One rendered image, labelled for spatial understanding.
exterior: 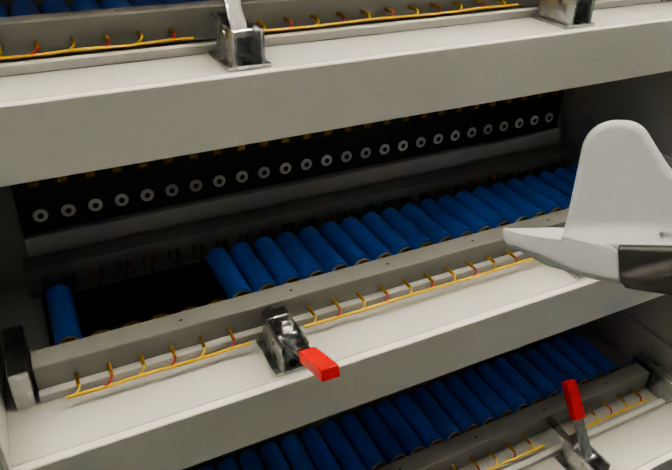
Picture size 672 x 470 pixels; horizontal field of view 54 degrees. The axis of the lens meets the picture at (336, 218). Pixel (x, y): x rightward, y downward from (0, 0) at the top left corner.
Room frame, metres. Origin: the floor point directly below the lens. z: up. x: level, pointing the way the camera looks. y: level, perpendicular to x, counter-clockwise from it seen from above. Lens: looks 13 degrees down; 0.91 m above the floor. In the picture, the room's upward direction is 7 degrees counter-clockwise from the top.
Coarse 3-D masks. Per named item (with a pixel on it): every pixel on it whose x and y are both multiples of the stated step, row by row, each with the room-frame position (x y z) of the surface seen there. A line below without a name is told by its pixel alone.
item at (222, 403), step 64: (256, 192) 0.57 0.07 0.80; (320, 192) 0.60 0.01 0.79; (0, 320) 0.46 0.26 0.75; (384, 320) 0.46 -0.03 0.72; (448, 320) 0.46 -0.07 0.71; (512, 320) 0.48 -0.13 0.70; (576, 320) 0.52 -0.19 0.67; (0, 384) 0.38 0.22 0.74; (128, 384) 0.40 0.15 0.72; (192, 384) 0.40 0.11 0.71; (256, 384) 0.40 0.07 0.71; (320, 384) 0.41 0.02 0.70; (384, 384) 0.44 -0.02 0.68; (0, 448) 0.32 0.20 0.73; (64, 448) 0.35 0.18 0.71; (128, 448) 0.36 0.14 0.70; (192, 448) 0.38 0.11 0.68
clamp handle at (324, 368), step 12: (288, 324) 0.41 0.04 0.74; (288, 336) 0.41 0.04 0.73; (300, 348) 0.39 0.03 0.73; (312, 348) 0.38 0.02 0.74; (300, 360) 0.38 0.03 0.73; (312, 360) 0.37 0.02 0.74; (324, 360) 0.36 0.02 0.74; (312, 372) 0.36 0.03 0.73; (324, 372) 0.35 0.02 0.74; (336, 372) 0.35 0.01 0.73
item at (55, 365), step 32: (512, 224) 0.55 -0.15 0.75; (544, 224) 0.55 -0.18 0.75; (416, 256) 0.50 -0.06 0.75; (448, 256) 0.51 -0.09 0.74; (480, 256) 0.52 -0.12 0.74; (512, 256) 0.53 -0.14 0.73; (288, 288) 0.46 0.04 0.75; (320, 288) 0.46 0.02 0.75; (352, 288) 0.47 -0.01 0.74; (384, 288) 0.48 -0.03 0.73; (160, 320) 0.43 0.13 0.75; (192, 320) 0.43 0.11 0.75; (224, 320) 0.43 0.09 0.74; (256, 320) 0.44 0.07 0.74; (320, 320) 0.45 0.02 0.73; (32, 352) 0.40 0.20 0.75; (64, 352) 0.40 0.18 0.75; (96, 352) 0.40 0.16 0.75; (128, 352) 0.41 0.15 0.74; (160, 352) 0.42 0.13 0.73
